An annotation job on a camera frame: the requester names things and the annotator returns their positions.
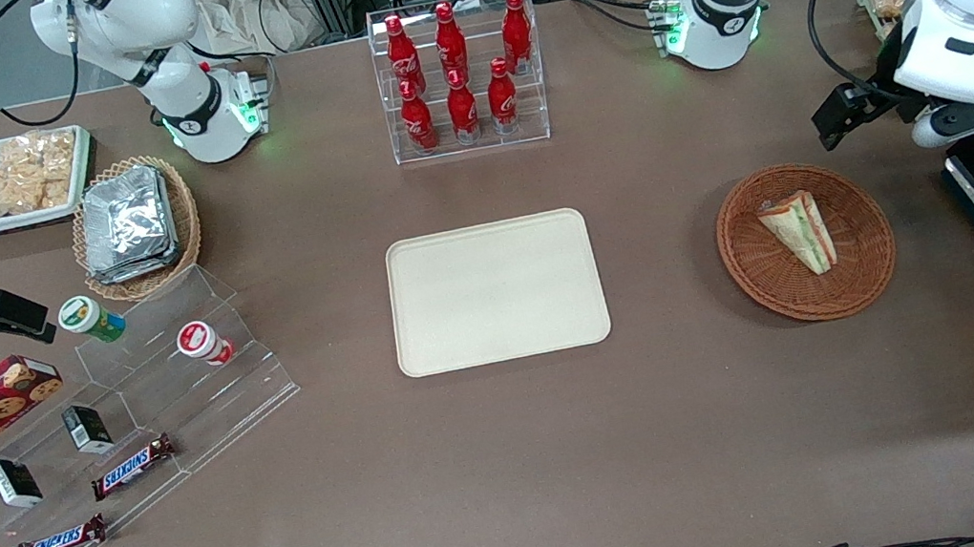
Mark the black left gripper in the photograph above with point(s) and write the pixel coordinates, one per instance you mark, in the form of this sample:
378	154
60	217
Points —
888	91

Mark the plastic-wrapped triangle sandwich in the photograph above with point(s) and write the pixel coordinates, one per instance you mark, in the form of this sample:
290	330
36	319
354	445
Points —
801	231

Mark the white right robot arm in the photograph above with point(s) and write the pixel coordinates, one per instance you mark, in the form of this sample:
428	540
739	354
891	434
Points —
121	19

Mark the brown round wicker basket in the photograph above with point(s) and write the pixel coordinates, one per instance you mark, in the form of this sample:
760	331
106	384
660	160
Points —
771	270

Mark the light oval wicker basket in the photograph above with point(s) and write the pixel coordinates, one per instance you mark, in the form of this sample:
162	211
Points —
185	222

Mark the beige plastic serving tray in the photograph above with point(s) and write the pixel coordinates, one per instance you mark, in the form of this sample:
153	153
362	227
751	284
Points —
495	292

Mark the green-lidded snack cup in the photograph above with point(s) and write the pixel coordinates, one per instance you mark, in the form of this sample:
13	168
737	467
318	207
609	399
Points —
90	318

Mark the small black box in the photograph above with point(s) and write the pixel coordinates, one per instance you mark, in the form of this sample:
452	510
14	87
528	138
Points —
88	430
14	483

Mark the clear bag of crackers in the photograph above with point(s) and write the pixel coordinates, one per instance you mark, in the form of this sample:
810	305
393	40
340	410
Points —
28	173

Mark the silver foil pack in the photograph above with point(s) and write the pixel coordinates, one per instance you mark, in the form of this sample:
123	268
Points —
126	216
134	268

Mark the brown Snickers bar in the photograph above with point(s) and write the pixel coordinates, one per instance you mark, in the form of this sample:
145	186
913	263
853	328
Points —
59	542
133	467

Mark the clear acrylic stepped stand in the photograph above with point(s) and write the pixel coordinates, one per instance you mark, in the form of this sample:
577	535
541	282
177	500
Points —
179	406

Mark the red and white snack cup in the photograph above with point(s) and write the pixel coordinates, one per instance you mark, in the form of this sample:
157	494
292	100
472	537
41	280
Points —
201	342

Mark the red cola bottle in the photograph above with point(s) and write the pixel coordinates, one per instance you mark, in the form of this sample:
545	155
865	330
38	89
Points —
450	43
402	54
463	113
418	124
516	33
503	102

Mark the clear acrylic bottle rack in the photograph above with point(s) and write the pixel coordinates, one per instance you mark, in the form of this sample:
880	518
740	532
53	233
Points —
467	45

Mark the white crumpled cloth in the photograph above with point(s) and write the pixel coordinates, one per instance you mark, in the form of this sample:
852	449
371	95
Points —
254	9

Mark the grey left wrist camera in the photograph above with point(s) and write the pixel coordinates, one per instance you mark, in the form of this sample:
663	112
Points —
931	130

